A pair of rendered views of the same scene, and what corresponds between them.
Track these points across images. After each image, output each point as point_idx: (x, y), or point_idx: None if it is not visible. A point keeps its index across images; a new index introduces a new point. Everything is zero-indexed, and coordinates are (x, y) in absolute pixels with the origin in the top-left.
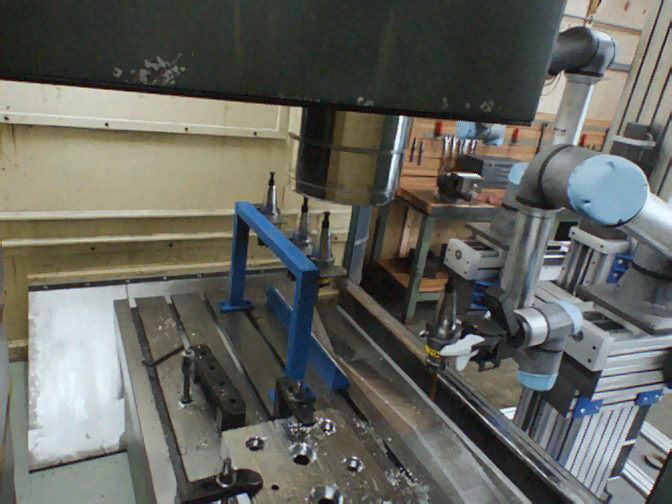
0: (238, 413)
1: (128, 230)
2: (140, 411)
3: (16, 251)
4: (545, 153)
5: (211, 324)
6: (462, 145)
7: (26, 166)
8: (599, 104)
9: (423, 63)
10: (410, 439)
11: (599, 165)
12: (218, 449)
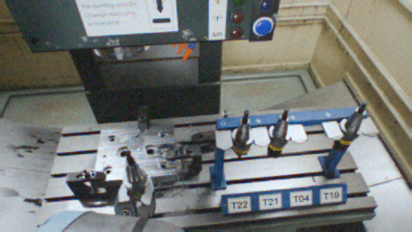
0: (191, 136)
1: (386, 90)
2: (219, 115)
3: (350, 57)
4: (157, 221)
5: (300, 149)
6: None
7: (377, 17)
8: None
9: None
10: None
11: (58, 214)
12: (188, 139)
